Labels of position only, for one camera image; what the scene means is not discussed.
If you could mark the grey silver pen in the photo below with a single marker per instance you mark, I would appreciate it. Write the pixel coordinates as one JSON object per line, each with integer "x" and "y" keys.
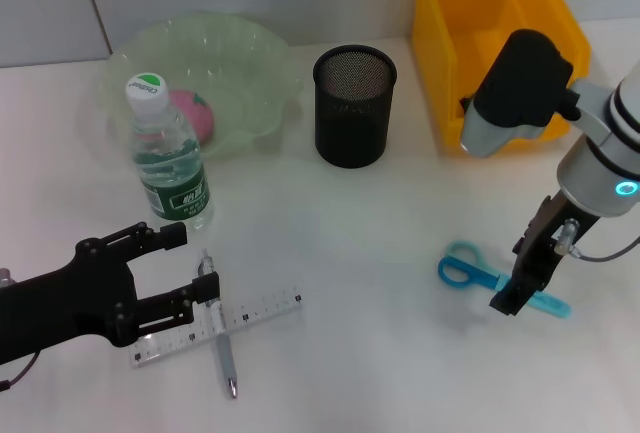
{"x": 225, "y": 358}

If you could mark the yellow plastic bin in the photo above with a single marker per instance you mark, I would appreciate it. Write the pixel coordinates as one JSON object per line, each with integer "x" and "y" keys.
{"x": 450, "y": 28}

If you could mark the pink toy peach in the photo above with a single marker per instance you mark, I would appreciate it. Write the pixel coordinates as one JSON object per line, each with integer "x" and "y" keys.
{"x": 197, "y": 118}

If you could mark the clear bottle green label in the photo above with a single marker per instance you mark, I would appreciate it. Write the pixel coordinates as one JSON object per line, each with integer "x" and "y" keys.
{"x": 170, "y": 178}

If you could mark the transparent plastic ruler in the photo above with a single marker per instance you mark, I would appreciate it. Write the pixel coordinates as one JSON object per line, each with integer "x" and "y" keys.
{"x": 265, "y": 308}

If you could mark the translucent green fruit bowl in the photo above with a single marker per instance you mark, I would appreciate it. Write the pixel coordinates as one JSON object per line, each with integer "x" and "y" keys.
{"x": 240, "y": 73}

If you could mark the black mesh pen holder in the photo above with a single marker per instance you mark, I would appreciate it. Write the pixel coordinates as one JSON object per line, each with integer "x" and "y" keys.
{"x": 350, "y": 128}

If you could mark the blue scissors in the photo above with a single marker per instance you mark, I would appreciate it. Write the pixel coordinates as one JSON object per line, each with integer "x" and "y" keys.
{"x": 460, "y": 273}

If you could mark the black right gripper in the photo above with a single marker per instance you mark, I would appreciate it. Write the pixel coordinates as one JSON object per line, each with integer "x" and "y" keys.
{"x": 545, "y": 243}

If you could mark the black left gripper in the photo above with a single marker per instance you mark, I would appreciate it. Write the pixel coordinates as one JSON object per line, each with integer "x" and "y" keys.
{"x": 55, "y": 308}

